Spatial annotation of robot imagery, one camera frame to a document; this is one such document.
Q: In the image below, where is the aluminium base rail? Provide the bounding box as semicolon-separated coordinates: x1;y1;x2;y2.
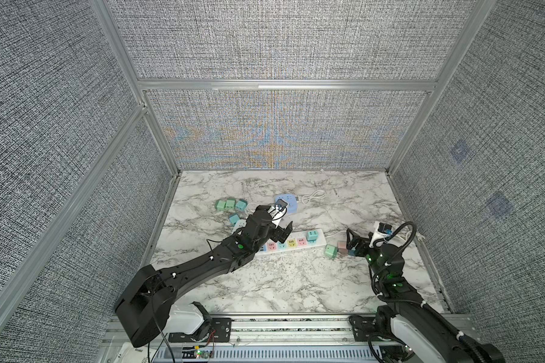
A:
99;312;473;363

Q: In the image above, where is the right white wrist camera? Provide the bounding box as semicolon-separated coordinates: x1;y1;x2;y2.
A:
372;222;393;240

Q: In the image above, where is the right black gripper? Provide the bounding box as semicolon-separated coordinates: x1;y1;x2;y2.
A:
346;227;385;285

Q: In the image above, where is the green plug cube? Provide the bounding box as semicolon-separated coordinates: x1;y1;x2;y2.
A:
225;198;236;210
324;244;339;260
215;200;226;211

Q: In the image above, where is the pink plug cube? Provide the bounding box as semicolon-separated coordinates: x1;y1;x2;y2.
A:
337;241;349;255

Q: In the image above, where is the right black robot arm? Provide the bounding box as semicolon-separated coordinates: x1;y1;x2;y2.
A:
346;222;505;362

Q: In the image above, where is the blue square power strip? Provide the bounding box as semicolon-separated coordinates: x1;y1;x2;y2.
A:
275;194;298;214

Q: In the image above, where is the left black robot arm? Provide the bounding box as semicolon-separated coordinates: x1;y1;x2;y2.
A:
114;210;293;348

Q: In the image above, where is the long white power strip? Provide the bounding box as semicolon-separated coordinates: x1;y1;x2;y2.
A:
255;228;327;257

